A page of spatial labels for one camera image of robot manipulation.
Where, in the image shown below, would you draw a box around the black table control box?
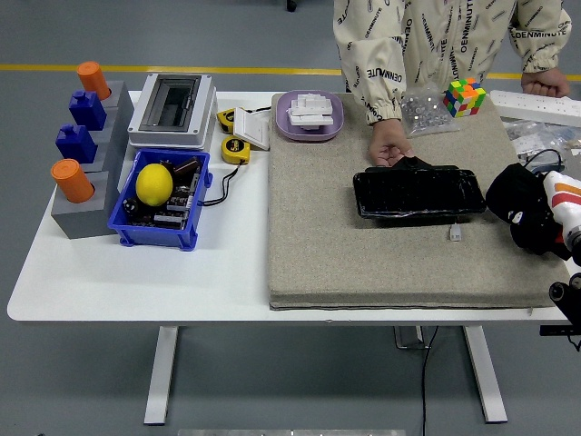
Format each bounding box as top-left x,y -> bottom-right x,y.
538,324 -> 581,339

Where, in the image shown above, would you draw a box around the black glossy panel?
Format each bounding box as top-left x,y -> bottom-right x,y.
352,155 -> 487,228

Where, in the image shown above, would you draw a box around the black floor cable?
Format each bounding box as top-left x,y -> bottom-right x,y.
420,325 -> 440,436

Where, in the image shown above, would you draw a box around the dark circuit board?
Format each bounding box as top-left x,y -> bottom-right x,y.
123,170 -> 203,228

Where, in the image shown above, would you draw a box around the grey-brown mat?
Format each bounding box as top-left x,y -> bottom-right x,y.
266,92 -> 571,312

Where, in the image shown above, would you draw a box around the yellow lemon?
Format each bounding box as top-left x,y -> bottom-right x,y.
135,163 -> 174,208

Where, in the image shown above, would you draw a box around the grey electrical enclosure box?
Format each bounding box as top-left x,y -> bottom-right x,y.
126,73 -> 218,152

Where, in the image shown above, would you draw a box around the person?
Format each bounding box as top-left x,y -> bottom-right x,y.
332,0 -> 574,126

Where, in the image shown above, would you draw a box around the white table leg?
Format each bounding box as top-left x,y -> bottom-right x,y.
462,325 -> 508,424
143,325 -> 179,427

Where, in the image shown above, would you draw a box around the white power strip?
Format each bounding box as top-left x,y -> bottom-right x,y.
489,89 -> 581,128

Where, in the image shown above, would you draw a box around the clear bags of small parts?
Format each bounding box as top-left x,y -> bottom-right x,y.
502,118 -> 581,161

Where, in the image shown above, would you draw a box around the black looped cable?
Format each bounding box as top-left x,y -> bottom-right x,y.
521,148 -> 566,172

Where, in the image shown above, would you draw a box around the black rag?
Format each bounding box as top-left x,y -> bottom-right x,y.
485,163 -> 571,262

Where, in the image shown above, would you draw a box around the white wall switch plate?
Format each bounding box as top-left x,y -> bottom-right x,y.
231,108 -> 272,152

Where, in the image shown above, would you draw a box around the purple tray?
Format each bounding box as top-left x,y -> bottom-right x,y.
275,89 -> 345,144

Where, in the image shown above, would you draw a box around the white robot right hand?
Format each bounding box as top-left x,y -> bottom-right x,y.
507,170 -> 581,249

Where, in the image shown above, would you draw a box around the yellow tape measure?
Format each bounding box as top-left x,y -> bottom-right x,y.
221,134 -> 251,164
216,107 -> 239,134

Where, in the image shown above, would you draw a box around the orange cylinder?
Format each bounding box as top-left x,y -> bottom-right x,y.
50,158 -> 95,204
75,61 -> 113,101

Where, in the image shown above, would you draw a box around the blue plastic bin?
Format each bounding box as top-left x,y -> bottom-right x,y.
106,147 -> 213,252

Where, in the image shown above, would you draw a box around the brown cylindrical capacitor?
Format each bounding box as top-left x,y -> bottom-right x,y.
173,155 -> 203,177

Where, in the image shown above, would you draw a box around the clear bag of metal nuts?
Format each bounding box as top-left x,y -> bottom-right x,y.
399,84 -> 460,139

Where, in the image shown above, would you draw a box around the grey stepped block holder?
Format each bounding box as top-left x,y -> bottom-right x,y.
50,80 -> 136,241

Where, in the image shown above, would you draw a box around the metal bracket under table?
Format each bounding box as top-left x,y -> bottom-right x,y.
393,325 -> 431,351

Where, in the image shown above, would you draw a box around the person's right hand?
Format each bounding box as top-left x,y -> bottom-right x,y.
367,122 -> 415,169

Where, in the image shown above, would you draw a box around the blue notched block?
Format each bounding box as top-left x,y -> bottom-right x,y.
67,89 -> 108,132
54,124 -> 99,164

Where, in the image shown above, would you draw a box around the stack of white switches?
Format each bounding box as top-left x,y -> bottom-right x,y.
285,92 -> 335,131

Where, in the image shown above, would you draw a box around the colourful puzzle cube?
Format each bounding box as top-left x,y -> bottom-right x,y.
442,76 -> 487,119

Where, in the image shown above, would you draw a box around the thin black cable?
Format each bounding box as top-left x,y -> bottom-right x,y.
198,163 -> 242,208

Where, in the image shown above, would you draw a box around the person's left hand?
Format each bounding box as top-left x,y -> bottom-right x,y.
520,69 -> 572,99

